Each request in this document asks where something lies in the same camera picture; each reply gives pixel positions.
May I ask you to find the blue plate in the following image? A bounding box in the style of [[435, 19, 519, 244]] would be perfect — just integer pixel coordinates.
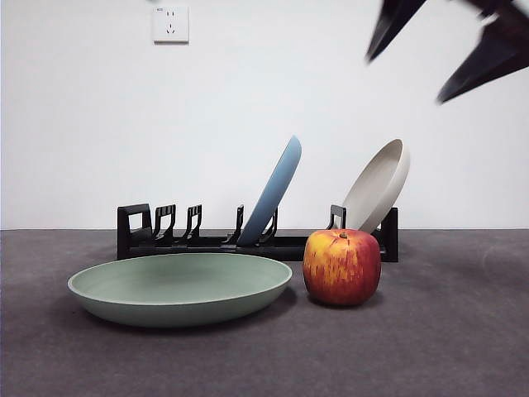
[[237, 135, 303, 246]]

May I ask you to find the beige plate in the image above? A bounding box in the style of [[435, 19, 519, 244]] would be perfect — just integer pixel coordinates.
[[341, 138, 411, 235]]

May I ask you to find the green plate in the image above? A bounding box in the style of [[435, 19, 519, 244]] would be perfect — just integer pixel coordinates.
[[67, 252, 293, 329]]

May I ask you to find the red yellow apple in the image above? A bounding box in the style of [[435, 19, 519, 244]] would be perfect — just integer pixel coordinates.
[[303, 228, 382, 308]]

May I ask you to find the white wall socket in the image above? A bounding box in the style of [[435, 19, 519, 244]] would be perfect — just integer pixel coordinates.
[[153, 5, 190, 45]]

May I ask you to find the black plate rack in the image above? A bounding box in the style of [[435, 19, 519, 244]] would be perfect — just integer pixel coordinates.
[[117, 203, 399, 263]]

